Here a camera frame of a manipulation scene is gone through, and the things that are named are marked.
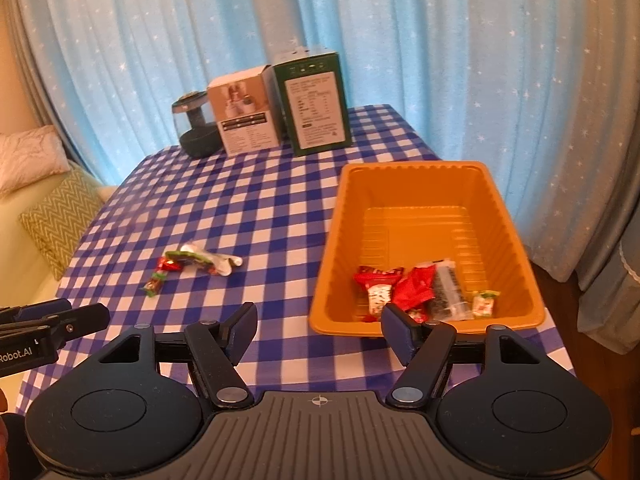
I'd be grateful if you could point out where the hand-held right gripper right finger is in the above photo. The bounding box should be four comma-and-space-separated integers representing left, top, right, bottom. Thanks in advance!
381, 304, 549, 409

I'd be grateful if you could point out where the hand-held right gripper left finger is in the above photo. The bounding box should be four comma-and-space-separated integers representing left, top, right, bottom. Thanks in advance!
92, 302, 258, 409

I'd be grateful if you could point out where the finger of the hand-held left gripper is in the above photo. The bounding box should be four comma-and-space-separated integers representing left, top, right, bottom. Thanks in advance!
0, 303, 111, 350
0, 298, 72, 324

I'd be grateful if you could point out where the red white snack packet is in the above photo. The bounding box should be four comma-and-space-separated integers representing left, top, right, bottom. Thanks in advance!
354, 265, 404, 322

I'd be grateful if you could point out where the clear dark snack packet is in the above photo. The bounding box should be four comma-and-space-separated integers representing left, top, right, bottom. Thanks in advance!
431, 259, 474, 322

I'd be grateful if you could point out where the red green candy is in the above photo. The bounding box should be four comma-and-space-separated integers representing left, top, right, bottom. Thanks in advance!
143, 271, 169, 295

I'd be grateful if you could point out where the green snack packet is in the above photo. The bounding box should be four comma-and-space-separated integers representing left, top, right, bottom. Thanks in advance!
167, 243, 244, 277

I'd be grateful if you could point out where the yellow green candy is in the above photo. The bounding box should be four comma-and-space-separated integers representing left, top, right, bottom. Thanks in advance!
472, 289, 502, 319

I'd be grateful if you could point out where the orange plastic tray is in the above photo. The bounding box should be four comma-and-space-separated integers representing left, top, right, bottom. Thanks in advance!
308, 161, 546, 338

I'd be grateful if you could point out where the pale green sofa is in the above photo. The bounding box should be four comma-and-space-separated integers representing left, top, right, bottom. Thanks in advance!
0, 160, 118, 311

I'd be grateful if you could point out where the green zigzag cushion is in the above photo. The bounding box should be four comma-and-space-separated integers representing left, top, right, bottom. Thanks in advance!
19, 166, 105, 281

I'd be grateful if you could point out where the blue white checked tablecloth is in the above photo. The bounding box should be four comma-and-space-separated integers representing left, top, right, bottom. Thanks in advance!
15, 105, 576, 403

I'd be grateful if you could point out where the pink pillow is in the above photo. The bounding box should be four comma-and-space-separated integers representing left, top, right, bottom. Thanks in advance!
0, 125, 71, 198

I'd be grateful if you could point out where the dark glass humidifier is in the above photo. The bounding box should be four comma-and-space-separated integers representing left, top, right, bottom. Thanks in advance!
171, 91, 224, 160

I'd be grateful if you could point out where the white cardboard box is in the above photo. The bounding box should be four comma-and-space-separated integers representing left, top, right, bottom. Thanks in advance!
206, 66, 281, 157

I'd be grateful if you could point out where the green cardboard box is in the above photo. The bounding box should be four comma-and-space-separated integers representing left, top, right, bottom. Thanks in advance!
272, 46, 352, 157

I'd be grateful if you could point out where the lace trimmed grey curtain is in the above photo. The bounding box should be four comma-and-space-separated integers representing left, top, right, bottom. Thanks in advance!
614, 237, 640, 353

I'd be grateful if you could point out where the blue star curtain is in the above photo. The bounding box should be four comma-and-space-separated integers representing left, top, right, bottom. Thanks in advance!
15, 0, 623, 281

